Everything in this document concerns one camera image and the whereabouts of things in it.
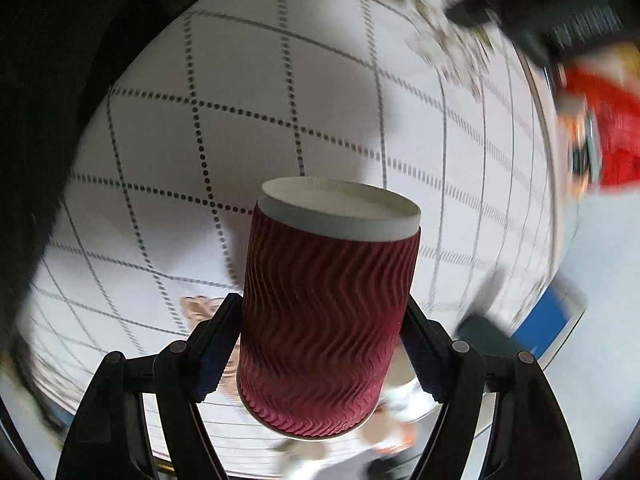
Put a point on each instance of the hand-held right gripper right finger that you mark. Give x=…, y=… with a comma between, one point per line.
x=425, y=360

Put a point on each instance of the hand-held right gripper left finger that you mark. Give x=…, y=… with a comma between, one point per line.
x=212, y=360

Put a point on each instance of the red ripple paper cup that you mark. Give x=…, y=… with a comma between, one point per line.
x=325, y=320

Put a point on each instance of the dark grey object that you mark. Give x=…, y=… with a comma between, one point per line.
x=487, y=337

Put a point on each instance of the blue and white board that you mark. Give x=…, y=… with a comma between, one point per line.
x=550, y=325

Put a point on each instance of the white dotted grid tablecloth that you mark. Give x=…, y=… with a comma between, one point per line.
x=280, y=110

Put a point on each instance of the red blurred object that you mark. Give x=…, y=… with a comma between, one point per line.
x=612, y=125

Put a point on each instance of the black blurred device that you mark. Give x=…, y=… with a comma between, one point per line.
x=545, y=5

